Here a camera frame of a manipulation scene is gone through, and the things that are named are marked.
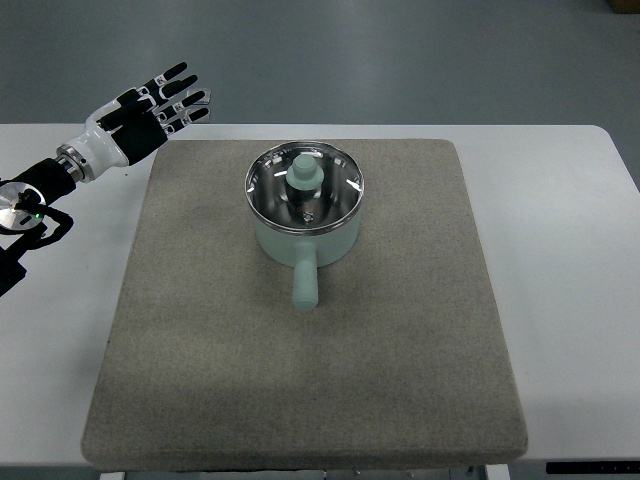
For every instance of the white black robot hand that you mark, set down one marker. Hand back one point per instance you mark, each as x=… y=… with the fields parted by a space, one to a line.
x=133 y=125

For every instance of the glass lid with green knob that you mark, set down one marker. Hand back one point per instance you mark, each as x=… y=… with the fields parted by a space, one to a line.
x=304 y=188

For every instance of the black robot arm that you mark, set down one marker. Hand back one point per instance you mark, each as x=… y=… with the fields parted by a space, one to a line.
x=28 y=215

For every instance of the mint green saucepan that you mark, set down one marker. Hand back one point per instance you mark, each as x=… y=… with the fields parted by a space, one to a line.
x=306 y=250

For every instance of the grey felt mat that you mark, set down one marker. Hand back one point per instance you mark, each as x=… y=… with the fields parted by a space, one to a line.
x=402 y=365

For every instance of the brown cardboard box corner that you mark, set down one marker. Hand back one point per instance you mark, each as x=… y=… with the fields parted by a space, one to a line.
x=625 y=6

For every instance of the black table control panel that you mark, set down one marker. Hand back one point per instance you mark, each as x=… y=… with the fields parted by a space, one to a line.
x=593 y=468

